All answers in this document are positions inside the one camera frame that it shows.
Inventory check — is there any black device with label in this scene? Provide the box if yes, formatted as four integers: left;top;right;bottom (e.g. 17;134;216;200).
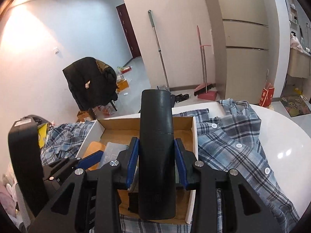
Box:
8;118;48;216

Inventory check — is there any pink broom and dustpan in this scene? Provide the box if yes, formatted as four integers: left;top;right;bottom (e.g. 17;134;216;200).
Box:
194;25;218;101

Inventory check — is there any blue plaid shirt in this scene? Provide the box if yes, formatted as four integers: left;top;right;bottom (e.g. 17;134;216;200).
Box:
40;99;299;232

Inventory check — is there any beige cabinet counter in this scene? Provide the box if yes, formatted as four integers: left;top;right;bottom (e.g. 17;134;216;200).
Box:
287;48;310;78

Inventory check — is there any open cardboard tray box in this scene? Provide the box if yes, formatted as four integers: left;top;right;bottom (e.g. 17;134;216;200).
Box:
76;114;198;225

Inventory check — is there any chair with black jacket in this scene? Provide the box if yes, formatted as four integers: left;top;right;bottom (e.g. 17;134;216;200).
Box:
63;57;118;111

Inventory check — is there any grey silver box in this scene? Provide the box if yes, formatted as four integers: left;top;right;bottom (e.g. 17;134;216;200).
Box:
98;142;129;169

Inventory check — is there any patterned door mat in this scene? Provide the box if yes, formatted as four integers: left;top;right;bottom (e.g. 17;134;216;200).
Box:
280;96;310;117

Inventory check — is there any red carton on floor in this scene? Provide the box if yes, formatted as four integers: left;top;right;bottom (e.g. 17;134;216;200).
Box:
259;82;275;108

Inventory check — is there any grey mop handle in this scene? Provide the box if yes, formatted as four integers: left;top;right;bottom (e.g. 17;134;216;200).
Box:
148;10;171;91

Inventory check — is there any dark red door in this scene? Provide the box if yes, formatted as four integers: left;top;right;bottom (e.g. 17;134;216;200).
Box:
116;3;141;58

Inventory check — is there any beige refrigerator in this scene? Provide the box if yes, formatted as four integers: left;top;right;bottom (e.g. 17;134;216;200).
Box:
205;0;269;104

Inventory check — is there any orange brown box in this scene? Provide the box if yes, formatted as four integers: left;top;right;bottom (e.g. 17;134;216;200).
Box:
82;142;105;171

